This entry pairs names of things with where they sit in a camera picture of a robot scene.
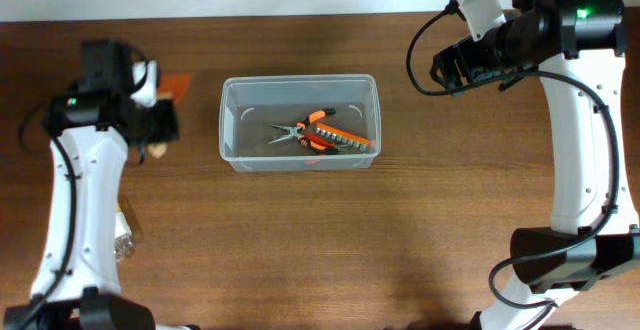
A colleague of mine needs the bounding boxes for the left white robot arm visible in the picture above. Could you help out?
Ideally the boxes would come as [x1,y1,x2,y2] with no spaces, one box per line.
[2,39,179,329]

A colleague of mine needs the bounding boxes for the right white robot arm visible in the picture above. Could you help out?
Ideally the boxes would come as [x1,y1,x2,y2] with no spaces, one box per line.
[430,0,639,329]

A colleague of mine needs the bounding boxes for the orange black needle-nose pliers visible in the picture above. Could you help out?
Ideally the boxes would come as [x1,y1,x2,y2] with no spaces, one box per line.
[270,108,336,146]

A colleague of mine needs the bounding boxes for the orange scraper wooden handle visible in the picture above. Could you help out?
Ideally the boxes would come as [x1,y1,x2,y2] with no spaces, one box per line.
[146,73,192,159]

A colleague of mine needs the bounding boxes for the clear box coloured connectors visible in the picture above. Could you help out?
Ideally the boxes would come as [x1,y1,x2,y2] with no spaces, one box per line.
[114,206,136,262]

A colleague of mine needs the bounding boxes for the clear plastic container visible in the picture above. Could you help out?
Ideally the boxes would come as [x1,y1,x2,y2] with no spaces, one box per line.
[219,74,382,172]

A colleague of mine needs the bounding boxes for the small red cutting pliers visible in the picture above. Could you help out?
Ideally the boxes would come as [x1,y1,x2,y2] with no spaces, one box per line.
[298,135,348,155]

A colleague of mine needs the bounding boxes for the socket bit rail orange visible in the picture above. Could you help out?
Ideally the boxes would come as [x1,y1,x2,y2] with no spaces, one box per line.
[316,124,371,151]

